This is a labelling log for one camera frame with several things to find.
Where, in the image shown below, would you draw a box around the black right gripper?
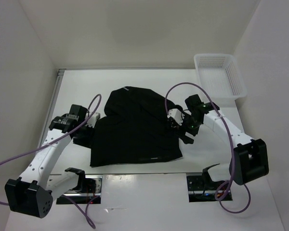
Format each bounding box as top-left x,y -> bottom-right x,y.
173,110 -> 202,144

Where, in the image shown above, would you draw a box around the black shorts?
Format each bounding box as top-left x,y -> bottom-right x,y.
87,86 -> 183,167

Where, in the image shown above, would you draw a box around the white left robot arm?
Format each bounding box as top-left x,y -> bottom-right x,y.
4,104 -> 100,218

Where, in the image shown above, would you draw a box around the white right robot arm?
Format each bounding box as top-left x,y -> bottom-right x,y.
166,94 -> 269,185

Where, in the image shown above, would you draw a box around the white perforated plastic basket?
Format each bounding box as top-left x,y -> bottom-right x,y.
194,53 -> 247,105

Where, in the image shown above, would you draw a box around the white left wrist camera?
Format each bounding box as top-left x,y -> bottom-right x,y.
86,113 -> 101,128

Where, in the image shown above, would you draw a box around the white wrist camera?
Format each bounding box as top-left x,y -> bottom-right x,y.
86,113 -> 101,128
167,108 -> 185,126

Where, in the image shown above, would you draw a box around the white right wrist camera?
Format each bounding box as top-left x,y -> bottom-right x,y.
167,108 -> 185,126

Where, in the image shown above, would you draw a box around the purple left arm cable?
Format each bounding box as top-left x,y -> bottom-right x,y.
0,93 -> 103,229

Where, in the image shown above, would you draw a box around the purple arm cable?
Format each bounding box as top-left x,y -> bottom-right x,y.
0,93 -> 103,229
164,82 -> 251,214

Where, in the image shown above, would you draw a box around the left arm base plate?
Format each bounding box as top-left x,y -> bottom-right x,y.
56,175 -> 103,205

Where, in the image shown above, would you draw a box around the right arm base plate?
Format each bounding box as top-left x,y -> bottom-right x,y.
186,173 -> 223,203

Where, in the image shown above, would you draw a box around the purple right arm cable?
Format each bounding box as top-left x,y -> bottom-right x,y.
164,82 -> 251,214

